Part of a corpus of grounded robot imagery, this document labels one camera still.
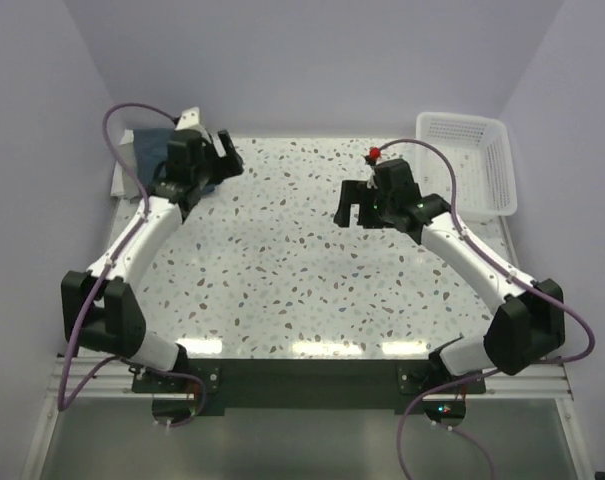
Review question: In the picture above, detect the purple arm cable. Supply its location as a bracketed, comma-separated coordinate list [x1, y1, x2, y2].
[56, 102, 206, 429]
[379, 138, 597, 480]

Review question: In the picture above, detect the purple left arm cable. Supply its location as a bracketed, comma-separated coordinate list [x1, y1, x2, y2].
[56, 102, 206, 429]

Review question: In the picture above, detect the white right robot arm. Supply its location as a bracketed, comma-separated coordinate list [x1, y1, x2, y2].
[334, 159, 565, 393]

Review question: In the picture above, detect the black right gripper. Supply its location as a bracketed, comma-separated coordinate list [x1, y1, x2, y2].
[333, 180, 396, 230]

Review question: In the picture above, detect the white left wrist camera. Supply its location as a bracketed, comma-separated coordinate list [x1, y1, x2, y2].
[175, 107, 206, 134]

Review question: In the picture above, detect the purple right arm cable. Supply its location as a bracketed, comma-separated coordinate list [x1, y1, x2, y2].
[379, 138, 597, 480]

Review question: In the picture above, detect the aluminium frame rail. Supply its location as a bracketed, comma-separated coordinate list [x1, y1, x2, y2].
[45, 356, 573, 400]

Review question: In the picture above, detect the white plastic laundry basket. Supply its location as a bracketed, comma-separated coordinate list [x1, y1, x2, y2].
[416, 112, 518, 222]

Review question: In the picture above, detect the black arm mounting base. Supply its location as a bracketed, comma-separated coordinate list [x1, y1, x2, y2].
[127, 357, 486, 419]

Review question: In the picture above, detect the blue printed tank top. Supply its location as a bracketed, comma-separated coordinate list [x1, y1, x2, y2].
[131, 127, 221, 199]

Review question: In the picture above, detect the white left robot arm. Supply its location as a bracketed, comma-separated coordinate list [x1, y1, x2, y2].
[61, 129, 243, 392]

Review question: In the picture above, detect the grey folded tank top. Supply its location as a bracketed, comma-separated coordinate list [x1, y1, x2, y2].
[119, 142, 139, 200]

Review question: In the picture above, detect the white folded tank top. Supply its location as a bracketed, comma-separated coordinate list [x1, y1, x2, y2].
[111, 129, 138, 199]

